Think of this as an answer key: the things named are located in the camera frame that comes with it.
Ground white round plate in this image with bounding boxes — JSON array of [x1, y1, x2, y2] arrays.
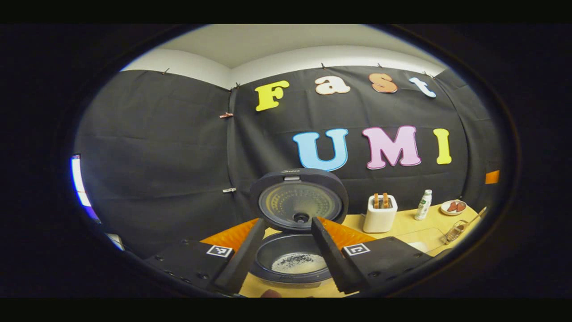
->
[[440, 199, 467, 216]]

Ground clear box of white rice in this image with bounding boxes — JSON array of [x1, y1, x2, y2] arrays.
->
[[395, 227, 447, 256]]

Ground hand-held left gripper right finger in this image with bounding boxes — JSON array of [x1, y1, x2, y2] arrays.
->
[[311, 216, 436, 294]]

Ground white and black rice grains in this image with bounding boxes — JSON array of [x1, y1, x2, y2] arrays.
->
[[271, 253, 328, 274]]

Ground black backdrop cloth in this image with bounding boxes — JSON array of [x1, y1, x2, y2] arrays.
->
[[74, 66, 503, 260]]

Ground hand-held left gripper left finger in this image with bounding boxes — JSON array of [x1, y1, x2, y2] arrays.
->
[[145, 218, 267, 296]]

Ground white toaster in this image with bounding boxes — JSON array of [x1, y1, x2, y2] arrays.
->
[[362, 194, 398, 233]]

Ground white bottle green label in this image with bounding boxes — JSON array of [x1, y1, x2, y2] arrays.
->
[[414, 189, 433, 220]]

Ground dark grey rice cooker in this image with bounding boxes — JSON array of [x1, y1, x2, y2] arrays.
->
[[248, 168, 350, 287]]

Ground clear wire chopstick holder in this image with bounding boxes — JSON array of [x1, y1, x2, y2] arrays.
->
[[445, 220, 468, 244]]

